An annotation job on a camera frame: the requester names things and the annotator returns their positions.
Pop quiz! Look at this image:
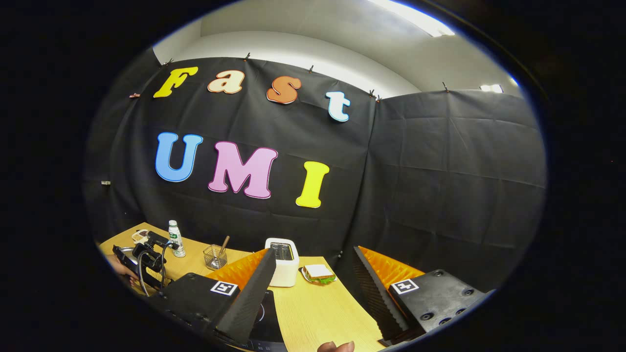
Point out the black induction cooktop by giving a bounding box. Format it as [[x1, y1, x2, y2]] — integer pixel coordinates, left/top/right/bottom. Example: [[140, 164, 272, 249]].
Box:
[[247, 290, 289, 352]]

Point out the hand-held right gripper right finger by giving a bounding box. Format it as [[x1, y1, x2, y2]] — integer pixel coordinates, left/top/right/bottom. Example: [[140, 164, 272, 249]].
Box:
[[352, 246, 494, 344]]

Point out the steel pot with black handle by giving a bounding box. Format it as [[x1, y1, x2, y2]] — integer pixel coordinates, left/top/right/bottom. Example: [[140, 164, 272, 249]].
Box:
[[115, 246, 147, 260]]

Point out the white bottle with green label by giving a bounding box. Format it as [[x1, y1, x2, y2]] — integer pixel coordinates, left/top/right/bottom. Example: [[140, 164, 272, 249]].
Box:
[[168, 220, 186, 258]]

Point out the wire utensil holder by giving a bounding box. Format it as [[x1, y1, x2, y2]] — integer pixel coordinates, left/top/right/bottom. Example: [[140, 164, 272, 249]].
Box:
[[203, 244, 228, 270]]

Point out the white toaster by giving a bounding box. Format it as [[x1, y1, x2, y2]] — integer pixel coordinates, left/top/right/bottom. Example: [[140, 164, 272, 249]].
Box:
[[265, 238, 300, 287]]

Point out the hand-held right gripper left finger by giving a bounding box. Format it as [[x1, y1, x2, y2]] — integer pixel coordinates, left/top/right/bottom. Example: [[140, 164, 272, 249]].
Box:
[[147, 248, 277, 345]]

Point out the black backdrop cloth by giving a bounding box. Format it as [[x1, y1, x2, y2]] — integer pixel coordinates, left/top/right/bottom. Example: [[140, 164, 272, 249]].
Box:
[[83, 49, 547, 294]]

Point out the long ceiling light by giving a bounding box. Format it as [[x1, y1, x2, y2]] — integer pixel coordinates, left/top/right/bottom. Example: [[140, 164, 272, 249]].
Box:
[[367, 0, 455, 38]]

